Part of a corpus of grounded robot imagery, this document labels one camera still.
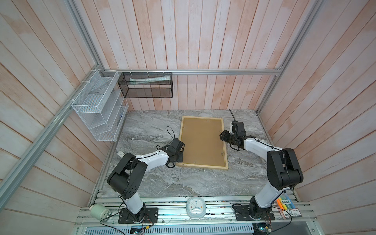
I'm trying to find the paper in black basket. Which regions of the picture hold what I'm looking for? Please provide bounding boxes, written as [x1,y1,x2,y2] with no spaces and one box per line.
[129,75,171,85]

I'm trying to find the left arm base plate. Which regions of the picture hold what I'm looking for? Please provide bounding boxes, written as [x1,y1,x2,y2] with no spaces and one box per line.
[118,208,159,224]

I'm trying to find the light wooden picture frame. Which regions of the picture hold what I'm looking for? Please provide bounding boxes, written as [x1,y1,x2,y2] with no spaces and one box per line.
[176,116,229,170]

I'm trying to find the small white square tag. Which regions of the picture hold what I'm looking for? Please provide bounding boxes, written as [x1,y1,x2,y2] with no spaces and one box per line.
[117,151,125,158]

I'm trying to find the pack of coloured highlighters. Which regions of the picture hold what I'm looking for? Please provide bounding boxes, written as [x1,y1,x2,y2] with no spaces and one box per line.
[275,193,302,219]

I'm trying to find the white wire mesh shelf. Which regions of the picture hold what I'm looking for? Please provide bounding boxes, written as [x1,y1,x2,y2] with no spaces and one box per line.
[71,70,129,142]

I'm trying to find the black wire mesh basket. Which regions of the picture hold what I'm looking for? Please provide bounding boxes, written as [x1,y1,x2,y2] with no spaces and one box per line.
[117,72,174,99]

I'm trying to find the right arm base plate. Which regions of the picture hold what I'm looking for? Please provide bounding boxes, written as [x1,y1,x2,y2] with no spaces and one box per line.
[232,204,275,221]

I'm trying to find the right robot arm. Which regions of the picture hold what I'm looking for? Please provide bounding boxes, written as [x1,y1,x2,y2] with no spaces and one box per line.
[219,120,304,221]

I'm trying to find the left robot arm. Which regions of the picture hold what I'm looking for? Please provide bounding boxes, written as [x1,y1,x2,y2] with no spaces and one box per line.
[107,138,185,222]

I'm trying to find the white desk clock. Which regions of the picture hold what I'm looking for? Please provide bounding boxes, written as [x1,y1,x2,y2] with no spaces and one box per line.
[186,197,207,219]

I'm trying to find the white tape roll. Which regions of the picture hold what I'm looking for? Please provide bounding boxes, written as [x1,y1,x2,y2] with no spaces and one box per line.
[89,204,112,222]

